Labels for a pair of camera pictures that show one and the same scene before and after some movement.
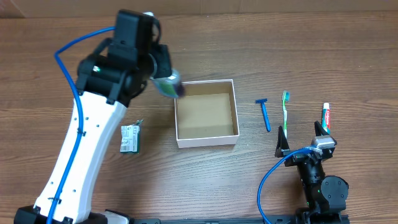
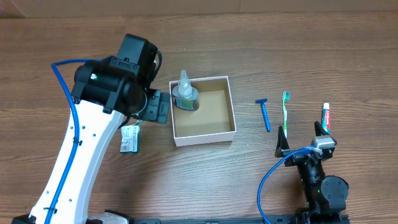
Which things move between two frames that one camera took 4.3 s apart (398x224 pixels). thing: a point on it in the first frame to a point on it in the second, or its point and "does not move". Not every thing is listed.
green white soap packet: [130, 137] does not move
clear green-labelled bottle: [168, 86] to [186, 96]
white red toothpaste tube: [326, 117] does not move
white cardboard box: [206, 114] does not move
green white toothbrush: [286, 98] does not move
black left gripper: [165, 62] to [158, 107]
